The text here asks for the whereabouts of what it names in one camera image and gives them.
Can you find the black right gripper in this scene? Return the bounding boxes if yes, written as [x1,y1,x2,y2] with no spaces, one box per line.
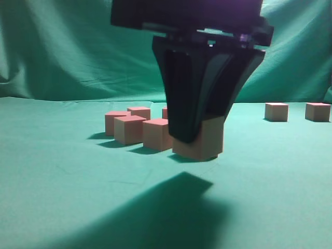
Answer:
[110,0,274,143]

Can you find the pink cube placed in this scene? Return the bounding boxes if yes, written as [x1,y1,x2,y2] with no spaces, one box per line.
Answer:
[127,106,151,120]
[162,107,168,119]

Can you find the pink cube column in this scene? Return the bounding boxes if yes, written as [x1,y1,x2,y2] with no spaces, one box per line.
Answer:
[305,103,331,122]
[114,115,146,145]
[265,103,289,122]

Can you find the pink cube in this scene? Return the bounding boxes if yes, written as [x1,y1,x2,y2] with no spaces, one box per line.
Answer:
[104,111,130,136]
[172,116,225,161]

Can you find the pink cube low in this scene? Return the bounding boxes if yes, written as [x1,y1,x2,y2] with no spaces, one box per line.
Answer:
[143,118,173,151]

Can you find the green backdrop cloth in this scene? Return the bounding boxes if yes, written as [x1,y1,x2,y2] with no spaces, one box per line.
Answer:
[1,1,331,248]

